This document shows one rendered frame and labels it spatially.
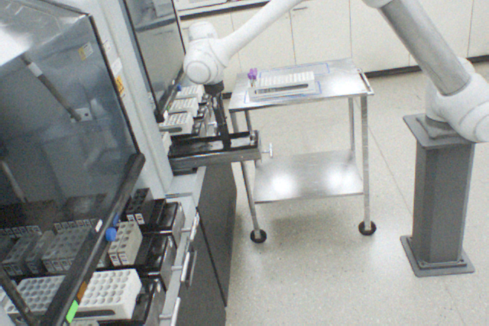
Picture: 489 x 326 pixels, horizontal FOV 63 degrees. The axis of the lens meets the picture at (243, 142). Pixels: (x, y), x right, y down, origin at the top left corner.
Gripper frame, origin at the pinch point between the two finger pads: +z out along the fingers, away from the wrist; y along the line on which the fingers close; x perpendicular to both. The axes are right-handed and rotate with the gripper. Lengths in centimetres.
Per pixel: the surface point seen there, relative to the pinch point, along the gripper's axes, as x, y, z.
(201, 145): -9.4, 3.2, 3.9
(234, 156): 3.8, 11.3, 5.7
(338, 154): 51, -59, 57
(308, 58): 50, -224, 55
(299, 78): 32.6, -31.8, -3.7
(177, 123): -19.3, -7.0, -2.1
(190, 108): -16.1, -21.1, -1.7
